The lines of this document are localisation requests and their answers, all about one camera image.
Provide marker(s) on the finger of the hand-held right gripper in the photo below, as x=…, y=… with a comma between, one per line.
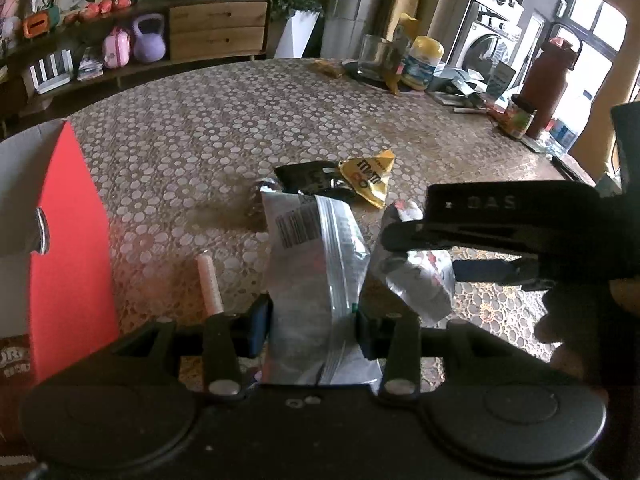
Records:
x=450, y=240
x=540, y=202

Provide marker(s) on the clear water bottle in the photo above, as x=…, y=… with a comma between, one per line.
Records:
x=562, y=135

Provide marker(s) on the small glass jar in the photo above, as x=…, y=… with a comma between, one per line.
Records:
x=519, y=117

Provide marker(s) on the stack of booklets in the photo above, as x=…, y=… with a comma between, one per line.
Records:
x=91, y=65

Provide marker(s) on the pink kettlebell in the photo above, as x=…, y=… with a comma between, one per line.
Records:
x=117, y=49

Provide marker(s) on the silver zip bag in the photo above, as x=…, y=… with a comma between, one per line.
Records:
x=310, y=285

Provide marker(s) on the pink flower bouquet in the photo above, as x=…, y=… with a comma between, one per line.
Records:
x=9, y=20

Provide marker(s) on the yellow standing pouch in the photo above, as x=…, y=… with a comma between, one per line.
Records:
x=400, y=50

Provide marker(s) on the dark red snack bag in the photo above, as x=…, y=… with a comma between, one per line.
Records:
x=14, y=360

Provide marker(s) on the washing machine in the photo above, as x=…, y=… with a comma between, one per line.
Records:
x=487, y=25

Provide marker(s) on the pile of grey papers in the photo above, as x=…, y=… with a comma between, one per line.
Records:
x=457, y=85

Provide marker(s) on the yellow-lid wipes canister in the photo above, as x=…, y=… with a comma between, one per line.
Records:
x=422, y=62

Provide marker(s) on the person's right hand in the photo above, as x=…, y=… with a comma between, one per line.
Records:
x=570, y=330

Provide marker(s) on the green plant in white planter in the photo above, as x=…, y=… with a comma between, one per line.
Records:
x=297, y=35

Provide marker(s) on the banana peel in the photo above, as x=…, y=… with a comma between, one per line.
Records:
x=326, y=67

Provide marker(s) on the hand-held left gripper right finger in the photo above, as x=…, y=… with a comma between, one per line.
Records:
x=364, y=337

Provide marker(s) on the purple kettlebell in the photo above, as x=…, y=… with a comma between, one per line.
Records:
x=149, y=42

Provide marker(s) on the white router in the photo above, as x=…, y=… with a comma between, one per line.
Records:
x=50, y=72

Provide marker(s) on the yellow candy packet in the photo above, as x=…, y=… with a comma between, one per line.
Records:
x=370, y=175

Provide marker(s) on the wooden TV cabinet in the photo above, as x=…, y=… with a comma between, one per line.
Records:
x=150, y=70

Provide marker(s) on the orange tissue box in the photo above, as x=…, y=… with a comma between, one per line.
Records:
x=40, y=24

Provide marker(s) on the brown thermos bottle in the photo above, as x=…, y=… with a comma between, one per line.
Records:
x=547, y=80

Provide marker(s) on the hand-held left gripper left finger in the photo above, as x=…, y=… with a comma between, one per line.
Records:
x=261, y=327

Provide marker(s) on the black remote control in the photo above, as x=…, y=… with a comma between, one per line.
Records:
x=572, y=170

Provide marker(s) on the red cardboard box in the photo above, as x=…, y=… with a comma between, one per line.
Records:
x=70, y=240

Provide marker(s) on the tan hand-shaped stand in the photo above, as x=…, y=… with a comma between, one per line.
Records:
x=610, y=70

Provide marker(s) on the black round coaster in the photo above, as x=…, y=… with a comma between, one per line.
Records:
x=365, y=80

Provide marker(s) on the drinking glass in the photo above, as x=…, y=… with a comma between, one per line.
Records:
x=372, y=52

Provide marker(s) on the pink sausage stick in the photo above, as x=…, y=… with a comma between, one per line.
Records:
x=209, y=285

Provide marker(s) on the orange persimmon ornament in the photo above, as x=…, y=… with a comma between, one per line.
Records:
x=90, y=10
x=120, y=2
x=105, y=6
x=73, y=16

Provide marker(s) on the black snack packet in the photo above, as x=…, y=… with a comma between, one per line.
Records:
x=307, y=177

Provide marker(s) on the wooden cabinet drawer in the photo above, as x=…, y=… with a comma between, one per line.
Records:
x=217, y=41
x=217, y=15

